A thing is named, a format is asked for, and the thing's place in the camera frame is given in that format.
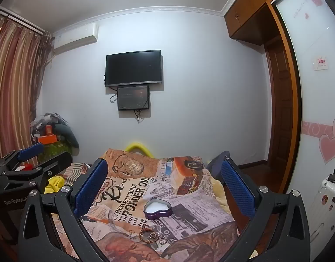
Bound yellow blanket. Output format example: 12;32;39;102
211;178;234;217

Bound small black wall monitor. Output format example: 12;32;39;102
117;85;151;111

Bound striped cloth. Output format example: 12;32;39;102
64;162;92;184

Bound yellow cloth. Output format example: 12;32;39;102
44;176;66;195

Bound white sliding wardrobe door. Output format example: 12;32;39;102
275;0;335;197

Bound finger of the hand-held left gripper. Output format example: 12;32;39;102
3;152;74;195
0;143;46;170

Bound pile of clothes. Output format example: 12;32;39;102
31;112;81;155

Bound yellow curved frame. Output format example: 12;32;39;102
125;141;154;158

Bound clear plastic tray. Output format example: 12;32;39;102
144;200;173;220

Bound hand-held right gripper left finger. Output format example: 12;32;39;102
17;158;113;262

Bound wooden overhead cabinets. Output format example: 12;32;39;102
223;0;295;47

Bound white air conditioner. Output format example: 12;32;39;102
53;23;98;55

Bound curtain rail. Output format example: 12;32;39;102
0;8;46;35

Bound green patterned cloth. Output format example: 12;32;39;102
38;141;73;164

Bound black wall television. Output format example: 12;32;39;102
106;50;163;87

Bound printed blanket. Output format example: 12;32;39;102
51;149;240;262

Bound orange box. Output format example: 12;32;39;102
37;134;58;144

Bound white suitcase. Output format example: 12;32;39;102
311;166;335;253

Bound white paper label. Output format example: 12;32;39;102
313;56;329;71

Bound striped curtain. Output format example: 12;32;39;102
0;15;53;160

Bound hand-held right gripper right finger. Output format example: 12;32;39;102
219;151;311;262

